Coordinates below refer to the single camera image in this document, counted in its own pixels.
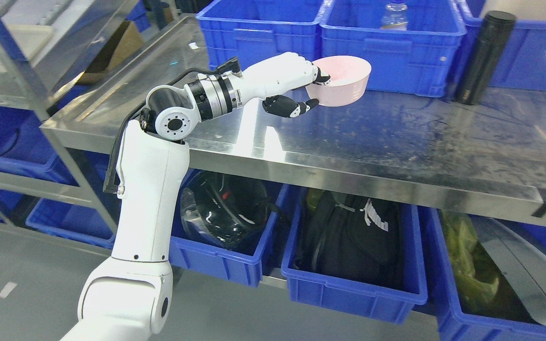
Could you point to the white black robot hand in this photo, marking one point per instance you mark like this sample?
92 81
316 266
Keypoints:
270 79

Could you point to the green plastic bag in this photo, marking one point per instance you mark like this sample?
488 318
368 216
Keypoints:
476 277

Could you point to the blue crate top left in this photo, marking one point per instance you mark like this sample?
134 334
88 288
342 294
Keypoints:
254 30

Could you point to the black helmet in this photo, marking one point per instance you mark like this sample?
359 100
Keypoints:
225 211

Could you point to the cardboard box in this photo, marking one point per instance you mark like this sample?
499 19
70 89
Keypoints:
124 42

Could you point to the black thermos flask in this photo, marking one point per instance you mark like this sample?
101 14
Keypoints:
487 50

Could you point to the black puma backpack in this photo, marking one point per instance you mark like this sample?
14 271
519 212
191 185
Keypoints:
354 238

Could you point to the pink ikea bowl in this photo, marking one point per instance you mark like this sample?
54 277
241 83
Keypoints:
349 78

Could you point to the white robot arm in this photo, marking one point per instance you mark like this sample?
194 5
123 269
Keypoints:
128 296

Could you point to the blue bin with green bag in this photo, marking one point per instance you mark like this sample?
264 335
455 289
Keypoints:
453 323

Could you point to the blue bin with helmet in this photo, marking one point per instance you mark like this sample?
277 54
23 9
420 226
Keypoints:
241 268

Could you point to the blue crate top right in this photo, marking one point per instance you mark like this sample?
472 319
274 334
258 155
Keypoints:
523 62

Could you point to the grey flat device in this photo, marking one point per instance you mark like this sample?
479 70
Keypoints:
521 263

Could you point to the blue bin with backpack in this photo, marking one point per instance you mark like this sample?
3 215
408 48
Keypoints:
372 301

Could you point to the stainless steel shelf rack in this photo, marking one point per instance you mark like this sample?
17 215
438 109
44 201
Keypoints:
56 112

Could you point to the blue crate top middle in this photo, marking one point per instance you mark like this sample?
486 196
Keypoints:
415 61

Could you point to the stainless steel table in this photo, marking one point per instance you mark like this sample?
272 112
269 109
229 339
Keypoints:
487 159

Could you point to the clear plastic water bottle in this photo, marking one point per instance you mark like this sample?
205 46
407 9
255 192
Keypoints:
395 16

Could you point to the blue crate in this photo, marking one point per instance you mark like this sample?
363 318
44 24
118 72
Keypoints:
415 61
254 30
523 62

